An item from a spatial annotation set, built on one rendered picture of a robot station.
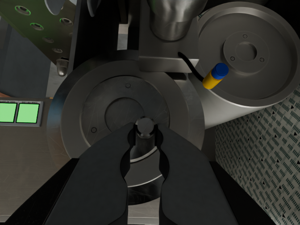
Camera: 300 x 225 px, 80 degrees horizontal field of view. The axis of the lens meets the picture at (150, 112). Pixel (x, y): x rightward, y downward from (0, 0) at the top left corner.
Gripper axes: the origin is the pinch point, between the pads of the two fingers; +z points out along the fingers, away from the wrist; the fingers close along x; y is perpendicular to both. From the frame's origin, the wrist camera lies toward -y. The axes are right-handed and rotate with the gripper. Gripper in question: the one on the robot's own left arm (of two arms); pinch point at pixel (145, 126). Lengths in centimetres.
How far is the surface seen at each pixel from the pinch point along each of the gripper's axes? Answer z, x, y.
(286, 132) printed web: 6.1, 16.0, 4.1
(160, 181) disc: 0.6, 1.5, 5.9
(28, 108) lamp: 33.5, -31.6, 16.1
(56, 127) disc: 3.4, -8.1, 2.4
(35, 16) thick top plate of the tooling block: 28.7, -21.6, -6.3
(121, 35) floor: 212, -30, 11
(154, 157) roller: 1.2, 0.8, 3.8
